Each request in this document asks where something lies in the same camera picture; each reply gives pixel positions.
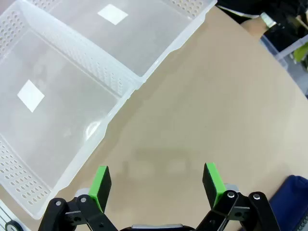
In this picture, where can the silver wristwatch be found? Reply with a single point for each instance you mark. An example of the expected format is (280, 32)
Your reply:
(268, 19)

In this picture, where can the white perforated plastic basket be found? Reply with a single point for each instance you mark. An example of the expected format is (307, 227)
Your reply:
(60, 108)
(144, 36)

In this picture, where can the white notepad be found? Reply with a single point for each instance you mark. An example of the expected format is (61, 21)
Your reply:
(4, 214)

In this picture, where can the person in black jacket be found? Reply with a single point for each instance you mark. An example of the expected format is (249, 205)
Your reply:
(284, 9)

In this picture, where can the yellow-green bag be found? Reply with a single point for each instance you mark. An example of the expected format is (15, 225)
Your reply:
(300, 53)

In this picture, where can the navy blue fabric pouch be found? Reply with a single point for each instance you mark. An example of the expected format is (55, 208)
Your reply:
(291, 199)

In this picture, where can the black tape roll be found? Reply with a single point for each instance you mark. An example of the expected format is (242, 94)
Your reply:
(13, 226)

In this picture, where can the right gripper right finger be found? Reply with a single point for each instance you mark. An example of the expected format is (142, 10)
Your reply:
(213, 185)

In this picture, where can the translucent plastic storage bin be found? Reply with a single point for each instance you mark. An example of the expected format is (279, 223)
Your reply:
(281, 53)

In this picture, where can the person's left hand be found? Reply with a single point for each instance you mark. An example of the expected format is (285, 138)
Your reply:
(253, 26)

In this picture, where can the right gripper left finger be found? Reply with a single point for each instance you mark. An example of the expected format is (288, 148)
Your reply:
(97, 190)

